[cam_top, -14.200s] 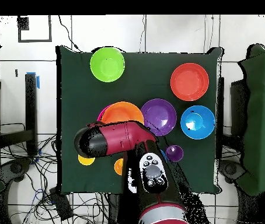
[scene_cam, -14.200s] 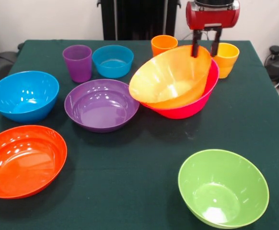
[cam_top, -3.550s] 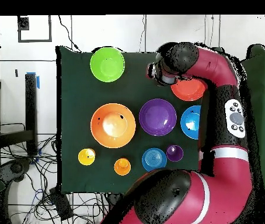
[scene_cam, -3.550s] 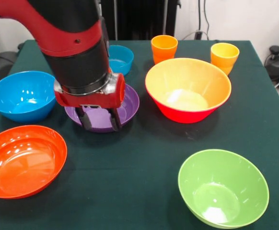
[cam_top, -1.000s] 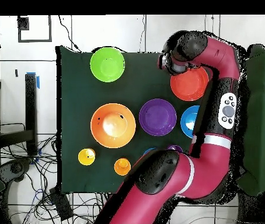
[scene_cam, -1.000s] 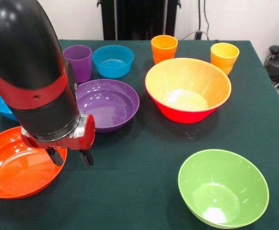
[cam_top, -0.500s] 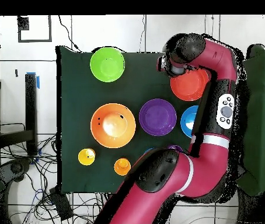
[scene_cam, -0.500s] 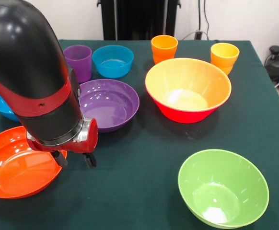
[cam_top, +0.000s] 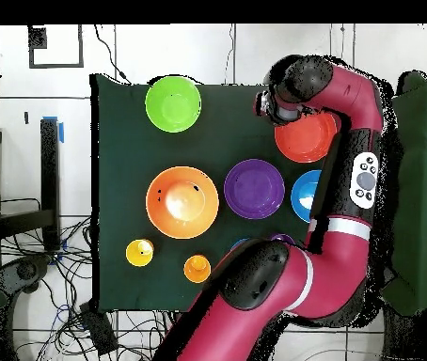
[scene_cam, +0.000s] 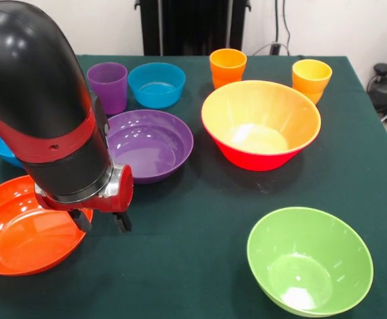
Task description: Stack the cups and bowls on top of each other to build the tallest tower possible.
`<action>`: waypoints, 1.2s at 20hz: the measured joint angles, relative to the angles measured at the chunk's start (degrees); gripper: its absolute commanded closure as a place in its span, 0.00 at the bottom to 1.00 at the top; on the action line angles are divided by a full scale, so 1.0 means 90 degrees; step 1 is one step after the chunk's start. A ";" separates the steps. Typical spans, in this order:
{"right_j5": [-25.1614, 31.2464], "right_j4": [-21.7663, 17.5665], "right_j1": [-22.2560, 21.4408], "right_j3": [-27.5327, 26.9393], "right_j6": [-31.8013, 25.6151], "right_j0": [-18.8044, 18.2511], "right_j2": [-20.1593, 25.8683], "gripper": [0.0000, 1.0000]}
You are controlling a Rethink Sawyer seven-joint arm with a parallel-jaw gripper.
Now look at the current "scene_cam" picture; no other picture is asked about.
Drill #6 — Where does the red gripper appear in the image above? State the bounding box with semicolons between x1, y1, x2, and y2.
35;164;135;234

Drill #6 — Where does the red bowl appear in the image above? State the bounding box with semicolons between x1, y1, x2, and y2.
0;175;94;276

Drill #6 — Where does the purple bowl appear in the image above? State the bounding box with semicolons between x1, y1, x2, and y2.
105;109;195;185

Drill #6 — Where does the pink bowl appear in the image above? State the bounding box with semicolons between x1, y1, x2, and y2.
202;122;309;173

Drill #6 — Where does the large orange bowl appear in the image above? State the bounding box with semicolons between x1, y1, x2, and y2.
201;79;323;156

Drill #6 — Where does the green bowl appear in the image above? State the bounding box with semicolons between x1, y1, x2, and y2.
246;206;375;318

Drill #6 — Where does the dark green table cloth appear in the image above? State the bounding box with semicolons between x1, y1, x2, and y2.
0;54;387;319

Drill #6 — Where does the purple cup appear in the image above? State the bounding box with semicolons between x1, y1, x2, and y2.
86;62;128;116

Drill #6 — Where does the small blue bowl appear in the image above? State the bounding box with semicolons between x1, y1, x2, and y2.
127;62;187;110

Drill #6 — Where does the orange cup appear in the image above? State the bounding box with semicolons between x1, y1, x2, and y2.
209;48;248;90

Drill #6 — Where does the yellow cup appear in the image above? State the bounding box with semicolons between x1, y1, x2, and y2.
291;58;333;106

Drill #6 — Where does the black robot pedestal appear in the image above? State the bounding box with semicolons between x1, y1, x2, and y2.
135;0;251;56

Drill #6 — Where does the black wall cable with plug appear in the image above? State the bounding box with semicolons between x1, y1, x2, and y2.
253;0;293;56

